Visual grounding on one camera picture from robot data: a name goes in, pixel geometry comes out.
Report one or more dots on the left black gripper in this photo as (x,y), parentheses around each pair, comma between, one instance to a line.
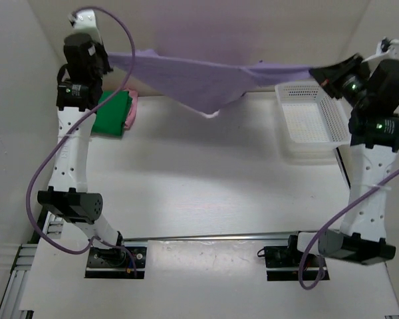
(98,48)

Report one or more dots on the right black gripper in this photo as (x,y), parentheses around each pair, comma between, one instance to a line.
(330,76)

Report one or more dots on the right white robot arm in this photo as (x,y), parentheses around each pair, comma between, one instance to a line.
(371,87)

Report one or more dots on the white front cover board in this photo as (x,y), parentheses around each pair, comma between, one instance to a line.
(203,280)

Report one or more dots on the lilac t shirt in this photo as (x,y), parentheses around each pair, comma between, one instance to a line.
(204,87)

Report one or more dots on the aluminium frame rail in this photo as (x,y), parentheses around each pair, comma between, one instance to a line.
(10,306)

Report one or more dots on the white plastic basket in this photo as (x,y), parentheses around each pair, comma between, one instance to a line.
(313,125)

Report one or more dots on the green t shirt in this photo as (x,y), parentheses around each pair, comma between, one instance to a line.
(111,118)

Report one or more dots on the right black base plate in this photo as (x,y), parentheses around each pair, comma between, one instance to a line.
(281,257)

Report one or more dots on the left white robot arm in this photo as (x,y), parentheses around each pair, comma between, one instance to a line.
(79,89)

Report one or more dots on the pink t shirt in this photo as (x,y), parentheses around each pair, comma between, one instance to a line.
(131,117)

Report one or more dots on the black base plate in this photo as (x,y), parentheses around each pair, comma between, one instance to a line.
(115,258)
(281,257)

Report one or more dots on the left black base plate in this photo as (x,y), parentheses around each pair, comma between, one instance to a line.
(115,258)

